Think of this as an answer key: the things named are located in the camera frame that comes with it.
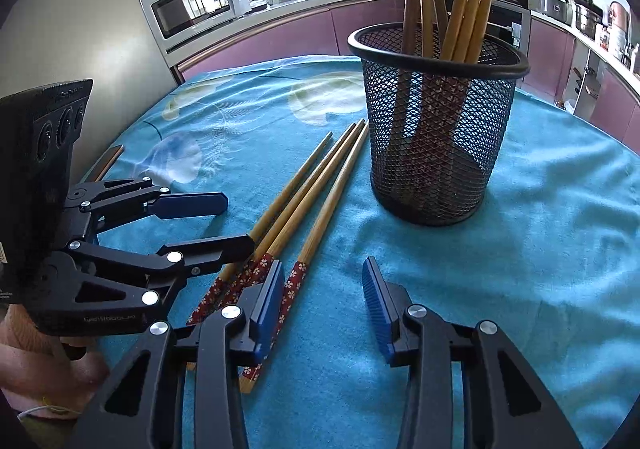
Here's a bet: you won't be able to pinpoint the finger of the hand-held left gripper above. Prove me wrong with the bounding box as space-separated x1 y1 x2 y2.
27 233 257 336
65 176 229 235

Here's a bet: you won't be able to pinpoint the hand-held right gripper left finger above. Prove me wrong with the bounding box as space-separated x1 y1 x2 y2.
67 259 286 449

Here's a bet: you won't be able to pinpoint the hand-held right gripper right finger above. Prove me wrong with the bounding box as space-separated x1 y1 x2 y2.
361 256 583 449

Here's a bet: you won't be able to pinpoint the wooden chopstick red floral end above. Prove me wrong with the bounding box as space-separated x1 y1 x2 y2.
250 119 370 290
220 119 365 302
239 122 372 395
186 132 334 326

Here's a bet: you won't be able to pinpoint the black mesh utensil holder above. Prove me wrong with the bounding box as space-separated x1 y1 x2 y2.
347 23 530 226

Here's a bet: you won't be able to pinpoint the bunch of wooden chopsticks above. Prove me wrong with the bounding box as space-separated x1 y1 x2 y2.
387 0 498 200

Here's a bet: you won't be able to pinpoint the person's left hand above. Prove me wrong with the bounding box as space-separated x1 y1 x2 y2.
0 304 110 412

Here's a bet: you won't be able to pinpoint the dark wooden chair back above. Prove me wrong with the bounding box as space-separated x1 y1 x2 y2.
82 144 125 182

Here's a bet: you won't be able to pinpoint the grey refrigerator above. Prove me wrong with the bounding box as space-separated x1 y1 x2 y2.
0 0 183 100

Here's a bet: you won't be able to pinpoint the blue floral tablecloth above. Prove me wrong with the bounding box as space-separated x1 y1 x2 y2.
80 54 640 449

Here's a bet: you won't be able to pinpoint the white microwave oven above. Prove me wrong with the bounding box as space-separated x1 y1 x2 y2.
137 0 252 55

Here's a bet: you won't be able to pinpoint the pink lower cabinet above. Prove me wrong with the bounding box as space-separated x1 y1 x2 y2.
527 16 576 100
570 64 640 155
172 0 406 80

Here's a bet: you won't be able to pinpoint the black built-in oven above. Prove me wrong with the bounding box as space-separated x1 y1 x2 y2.
487 0 532 61

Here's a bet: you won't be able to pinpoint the stainless steel pot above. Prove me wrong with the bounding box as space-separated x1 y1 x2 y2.
574 4 603 37

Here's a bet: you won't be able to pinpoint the pink thermos jug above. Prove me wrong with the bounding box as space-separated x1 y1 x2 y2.
607 2 633 30

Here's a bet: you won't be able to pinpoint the white cable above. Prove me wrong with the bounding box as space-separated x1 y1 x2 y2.
17 396 83 422

